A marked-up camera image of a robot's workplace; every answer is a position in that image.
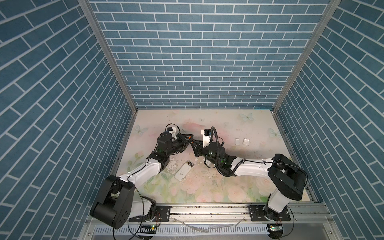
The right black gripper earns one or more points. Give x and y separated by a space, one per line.
198 149

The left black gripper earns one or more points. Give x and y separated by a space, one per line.
182 140

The grey remote battery cover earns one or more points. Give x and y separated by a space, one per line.
237 141

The white battery cover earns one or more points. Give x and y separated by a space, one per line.
246 142

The grey buttoned remote control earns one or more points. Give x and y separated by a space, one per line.
183 171

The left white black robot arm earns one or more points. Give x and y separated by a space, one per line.
114 204

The right green circuit board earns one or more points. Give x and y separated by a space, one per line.
275 231

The green circuit board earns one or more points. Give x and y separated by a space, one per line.
275 231
147 230

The left green circuit board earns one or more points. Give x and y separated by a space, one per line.
147 230

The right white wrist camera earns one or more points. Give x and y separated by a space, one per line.
207 137

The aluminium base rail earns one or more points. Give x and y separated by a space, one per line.
301 221

